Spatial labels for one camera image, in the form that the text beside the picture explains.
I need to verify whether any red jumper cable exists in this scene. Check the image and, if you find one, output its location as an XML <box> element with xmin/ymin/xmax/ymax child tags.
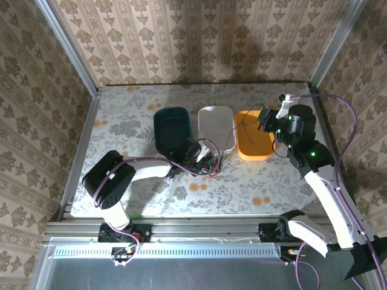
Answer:
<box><xmin>198</xmin><ymin>155</ymin><xmax>219</xmax><ymax>178</ymax></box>
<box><xmin>196</xmin><ymin>156</ymin><xmax>217</xmax><ymax>178</ymax></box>

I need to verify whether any green jumper cable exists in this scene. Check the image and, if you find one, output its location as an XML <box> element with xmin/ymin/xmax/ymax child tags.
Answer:
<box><xmin>205</xmin><ymin>155</ymin><xmax>221</xmax><ymax>170</ymax></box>
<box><xmin>201</xmin><ymin>153</ymin><xmax>221</xmax><ymax>175</ymax></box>

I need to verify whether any black jumper cable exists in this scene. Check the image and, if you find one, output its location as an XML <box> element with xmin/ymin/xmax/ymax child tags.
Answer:
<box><xmin>232</xmin><ymin>103</ymin><xmax>273</xmax><ymax>146</ymax></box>
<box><xmin>218</xmin><ymin>126</ymin><xmax>236</xmax><ymax>170</ymax></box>

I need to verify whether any left arm base connector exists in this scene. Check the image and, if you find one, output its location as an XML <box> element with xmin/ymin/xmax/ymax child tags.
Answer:
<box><xmin>111</xmin><ymin>246</ymin><xmax>136</xmax><ymax>267</ymax></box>

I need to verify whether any right arm base connector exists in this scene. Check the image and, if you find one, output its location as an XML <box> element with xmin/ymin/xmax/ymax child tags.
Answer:
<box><xmin>279</xmin><ymin>245</ymin><xmax>307</xmax><ymax>266</ymax></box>

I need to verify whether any orange plastic bin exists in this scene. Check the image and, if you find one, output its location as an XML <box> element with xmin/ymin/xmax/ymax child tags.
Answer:
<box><xmin>235</xmin><ymin>109</ymin><xmax>278</xmax><ymax>161</ymax></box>

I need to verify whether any floral patterned table cloth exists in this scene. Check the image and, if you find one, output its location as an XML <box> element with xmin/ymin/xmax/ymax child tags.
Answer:
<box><xmin>70</xmin><ymin>83</ymin><xmax>347</xmax><ymax>217</ymax></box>

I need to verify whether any dark teal plastic bin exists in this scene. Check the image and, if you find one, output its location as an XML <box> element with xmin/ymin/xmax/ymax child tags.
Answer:
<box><xmin>153</xmin><ymin>106</ymin><xmax>195</xmax><ymax>153</ymax></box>

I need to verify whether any white plastic bin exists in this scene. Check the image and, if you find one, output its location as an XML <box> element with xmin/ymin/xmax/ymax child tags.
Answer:
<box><xmin>197</xmin><ymin>105</ymin><xmax>237</xmax><ymax>153</ymax></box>

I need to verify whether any grey metal sheet panel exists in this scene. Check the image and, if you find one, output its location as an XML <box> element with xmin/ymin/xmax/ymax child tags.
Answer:
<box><xmin>29</xmin><ymin>237</ymin><xmax>382</xmax><ymax>290</ymax></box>

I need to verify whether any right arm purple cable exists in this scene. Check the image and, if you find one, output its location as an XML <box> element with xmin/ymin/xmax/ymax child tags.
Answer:
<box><xmin>290</xmin><ymin>92</ymin><xmax>387</xmax><ymax>290</ymax></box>

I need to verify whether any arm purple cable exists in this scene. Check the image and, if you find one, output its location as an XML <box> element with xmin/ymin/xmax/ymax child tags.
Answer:
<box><xmin>290</xmin><ymin>92</ymin><xmax>387</xmax><ymax>290</ymax></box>
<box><xmin>93</xmin><ymin>138</ymin><xmax>221</xmax><ymax>266</ymax></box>

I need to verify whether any aluminium frame cross rail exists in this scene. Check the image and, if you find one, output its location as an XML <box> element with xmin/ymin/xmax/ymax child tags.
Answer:
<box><xmin>42</xmin><ymin>214</ymin><xmax>372</xmax><ymax>243</ymax></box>

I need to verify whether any slotted metal cable duct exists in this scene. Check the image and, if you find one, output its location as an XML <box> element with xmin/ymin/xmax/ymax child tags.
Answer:
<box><xmin>53</xmin><ymin>243</ymin><xmax>282</xmax><ymax>259</ymax></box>

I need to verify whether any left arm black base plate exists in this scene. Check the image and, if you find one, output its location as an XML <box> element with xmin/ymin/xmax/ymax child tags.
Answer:
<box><xmin>98</xmin><ymin>222</ymin><xmax>154</xmax><ymax>244</ymax></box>

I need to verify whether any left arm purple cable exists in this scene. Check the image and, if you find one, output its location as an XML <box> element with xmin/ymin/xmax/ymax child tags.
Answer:
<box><xmin>93</xmin><ymin>138</ymin><xmax>221</xmax><ymax>266</ymax></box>

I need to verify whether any aluminium frame post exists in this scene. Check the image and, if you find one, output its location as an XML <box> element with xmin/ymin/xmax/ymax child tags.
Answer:
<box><xmin>35</xmin><ymin>0</ymin><xmax>101</xmax><ymax>98</ymax></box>
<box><xmin>308</xmin><ymin>0</ymin><xmax>368</xmax><ymax>89</ymax></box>

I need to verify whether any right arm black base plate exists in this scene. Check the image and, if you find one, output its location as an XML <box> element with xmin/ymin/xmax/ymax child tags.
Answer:
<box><xmin>258</xmin><ymin>222</ymin><xmax>285</xmax><ymax>243</ymax></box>

